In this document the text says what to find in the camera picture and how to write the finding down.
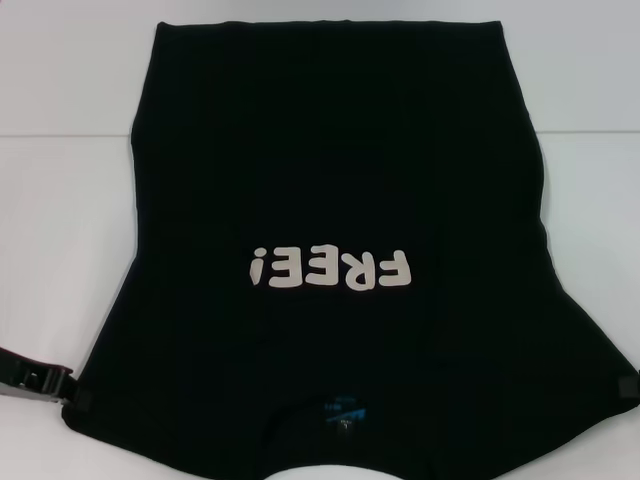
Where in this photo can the black shirt with FREE print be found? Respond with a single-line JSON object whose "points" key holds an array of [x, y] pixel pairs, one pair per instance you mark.
{"points": [[330, 175]]}

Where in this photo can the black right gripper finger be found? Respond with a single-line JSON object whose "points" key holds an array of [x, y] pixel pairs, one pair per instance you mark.
{"points": [[627, 387]]}

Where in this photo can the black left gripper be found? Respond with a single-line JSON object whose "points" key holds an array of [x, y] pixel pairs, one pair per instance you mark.
{"points": [[30, 375]]}

